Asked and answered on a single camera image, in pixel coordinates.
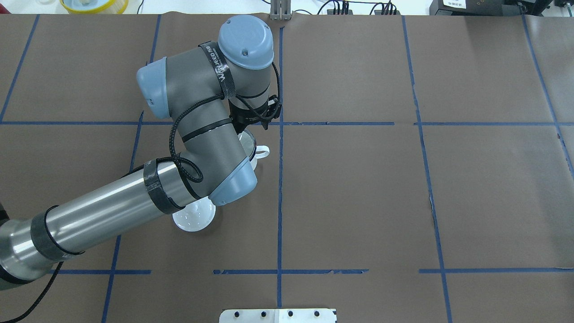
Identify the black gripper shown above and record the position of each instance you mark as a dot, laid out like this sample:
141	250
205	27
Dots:
245	118

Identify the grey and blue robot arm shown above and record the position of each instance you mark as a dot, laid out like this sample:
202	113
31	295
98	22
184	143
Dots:
210	94

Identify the white enamel mug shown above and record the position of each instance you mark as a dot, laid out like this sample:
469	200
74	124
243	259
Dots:
253	150

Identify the brown paper table mat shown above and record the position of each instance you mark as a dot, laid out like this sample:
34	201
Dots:
421	171

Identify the yellow rimmed bowl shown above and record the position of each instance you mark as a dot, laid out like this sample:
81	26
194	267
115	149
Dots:
95	6

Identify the black box top right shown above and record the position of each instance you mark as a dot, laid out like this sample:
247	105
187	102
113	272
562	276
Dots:
494	8

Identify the aluminium frame post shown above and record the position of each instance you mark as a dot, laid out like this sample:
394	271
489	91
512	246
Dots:
280	10

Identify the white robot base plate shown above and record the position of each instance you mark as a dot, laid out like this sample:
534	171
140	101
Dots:
293	315

